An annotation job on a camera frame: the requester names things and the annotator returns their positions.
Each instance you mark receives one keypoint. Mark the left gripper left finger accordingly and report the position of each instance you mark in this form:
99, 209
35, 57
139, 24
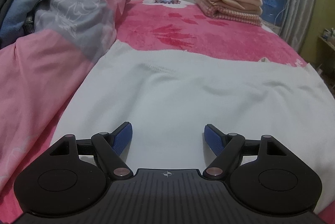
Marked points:
73, 174

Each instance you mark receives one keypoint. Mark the pink grey floral duvet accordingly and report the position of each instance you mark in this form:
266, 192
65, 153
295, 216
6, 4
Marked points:
41, 71

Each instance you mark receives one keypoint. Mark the white sweatshirt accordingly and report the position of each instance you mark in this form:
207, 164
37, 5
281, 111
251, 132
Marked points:
169, 96

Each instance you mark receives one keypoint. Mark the cluttered side table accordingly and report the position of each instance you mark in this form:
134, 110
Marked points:
325, 52

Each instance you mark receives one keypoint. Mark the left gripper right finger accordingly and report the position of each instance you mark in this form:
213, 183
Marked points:
262, 175

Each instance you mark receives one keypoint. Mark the blue water bottle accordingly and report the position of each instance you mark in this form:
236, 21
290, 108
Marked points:
273, 11

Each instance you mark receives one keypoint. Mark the pink floral blanket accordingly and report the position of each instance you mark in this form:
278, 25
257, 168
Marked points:
149, 26

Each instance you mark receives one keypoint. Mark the pink checked folded blanket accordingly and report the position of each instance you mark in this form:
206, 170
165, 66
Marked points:
219, 12

